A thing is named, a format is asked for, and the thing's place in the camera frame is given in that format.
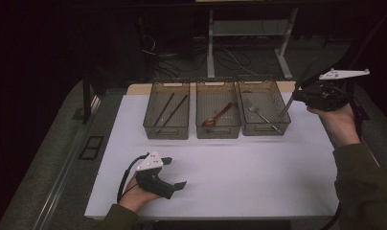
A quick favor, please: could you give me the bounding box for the person's left hand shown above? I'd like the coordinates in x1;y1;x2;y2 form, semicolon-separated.
118;175;162;214

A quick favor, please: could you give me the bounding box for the white metal desk frame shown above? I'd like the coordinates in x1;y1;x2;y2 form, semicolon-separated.
206;8;300;81

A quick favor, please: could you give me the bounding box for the tangle of floor cables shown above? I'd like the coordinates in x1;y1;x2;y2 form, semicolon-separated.
140;15;260;80

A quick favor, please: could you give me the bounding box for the right hand-held gripper black cable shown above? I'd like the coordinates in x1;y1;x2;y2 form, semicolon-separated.
320;201;343;230

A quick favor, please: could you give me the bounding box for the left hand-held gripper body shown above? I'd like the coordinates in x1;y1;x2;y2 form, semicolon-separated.
135;150;176;200

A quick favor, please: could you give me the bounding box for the clear brown plastic bin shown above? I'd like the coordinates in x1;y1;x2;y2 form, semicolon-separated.
143;80;191;141
237;76;292;137
195;80;242;140

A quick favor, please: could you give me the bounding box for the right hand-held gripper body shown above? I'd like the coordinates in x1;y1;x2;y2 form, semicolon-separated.
306;67;371;112

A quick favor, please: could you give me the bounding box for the silver fork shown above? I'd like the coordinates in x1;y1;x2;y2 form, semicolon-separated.
247;104;282;134

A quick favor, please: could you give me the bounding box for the left hand-held gripper black cable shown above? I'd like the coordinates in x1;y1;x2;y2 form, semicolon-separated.
117;152;150;204

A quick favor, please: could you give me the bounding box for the white table cover sheet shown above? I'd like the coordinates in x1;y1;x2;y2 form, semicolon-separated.
84;91;340;220

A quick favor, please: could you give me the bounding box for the hand-held gripper black cable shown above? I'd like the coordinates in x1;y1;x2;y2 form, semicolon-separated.
320;201;343;230
117;152;150;204

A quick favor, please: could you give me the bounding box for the person's right hand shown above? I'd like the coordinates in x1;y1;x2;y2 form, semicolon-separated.
306;103;362;148

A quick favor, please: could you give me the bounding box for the brown wooden spoon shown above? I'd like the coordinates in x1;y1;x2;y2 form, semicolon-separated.
201;102;234;127

